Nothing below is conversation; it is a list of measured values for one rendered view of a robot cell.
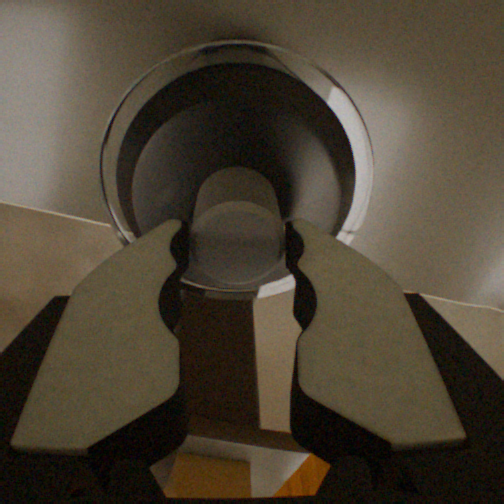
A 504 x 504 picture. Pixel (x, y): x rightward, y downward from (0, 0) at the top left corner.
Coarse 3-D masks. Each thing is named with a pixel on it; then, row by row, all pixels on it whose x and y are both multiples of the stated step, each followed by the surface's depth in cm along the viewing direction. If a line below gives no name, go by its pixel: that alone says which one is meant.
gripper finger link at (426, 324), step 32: (416, 320) 8; (448, 352) 7; (448, 384) 6; (480, 384) 6; (480, 416) 6; (448, 448) 5; (480, 448) 5; (384, 480) 6; (416, 480) 5; (448, 480) 5; (480, 480) 5
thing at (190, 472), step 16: (176, 464) 62; (192, 464) 62; (208, 464) 63; (224, 464) 64; (240, 464) 65; (176, 480) 59; (192, 480) 60; (208, 480) 61; (224, 480) 62; (240, 480) 62; (176, 496) 57; (192, 496) 58; (208, 496) 58; (224, 496) 59; (240, 496) 60
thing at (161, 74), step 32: (160, 64) 13; (192, 64) 13; (224, 64) 13; (256, 64) 13; (288, 64) 13; (128, 96) 13; (320, 96) 13; (352, 128) 14; (352, 224) 16; (192, 288) 17; (224, 288) 17; (256, 288) 18; (288, 288) 18
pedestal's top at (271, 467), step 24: (192, 432) 62; (216, 432) 63; (240, 432) 65; (264, 432) 66; (168, 456) 64; (216, 456) 65; (240, 456) 65; (264, 456) 65; (288, 456) 65; (264, 480) 70
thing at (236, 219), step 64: (128, 128) 14; (192, 128) 12; (256, 128) 12; (320, 128) 13; (128, 192) 14; (192, 192) 14; (256, 192) 12; (320, 192) 14; (192, 256) 12; (256, 256) 11
